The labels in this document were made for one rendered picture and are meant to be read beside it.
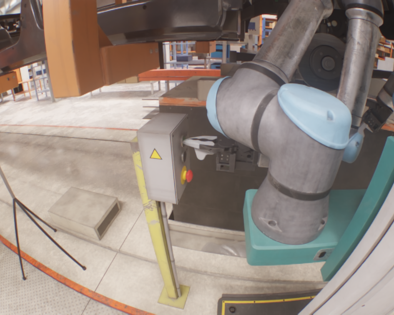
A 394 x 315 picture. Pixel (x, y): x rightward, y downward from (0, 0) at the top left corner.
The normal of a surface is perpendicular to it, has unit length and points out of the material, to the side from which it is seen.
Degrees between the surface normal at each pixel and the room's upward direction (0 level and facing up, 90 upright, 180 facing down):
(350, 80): 79
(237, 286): 0
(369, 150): 90
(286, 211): 72
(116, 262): 0
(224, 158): 90
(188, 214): 90
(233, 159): 90
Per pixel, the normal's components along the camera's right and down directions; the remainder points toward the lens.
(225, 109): -0.78, 0.04
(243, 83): -0.49, -0.28
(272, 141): -0.81, 0.35
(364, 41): -0.49, 0.29
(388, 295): -0.11, 0.50
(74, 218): -0.02, -0.86
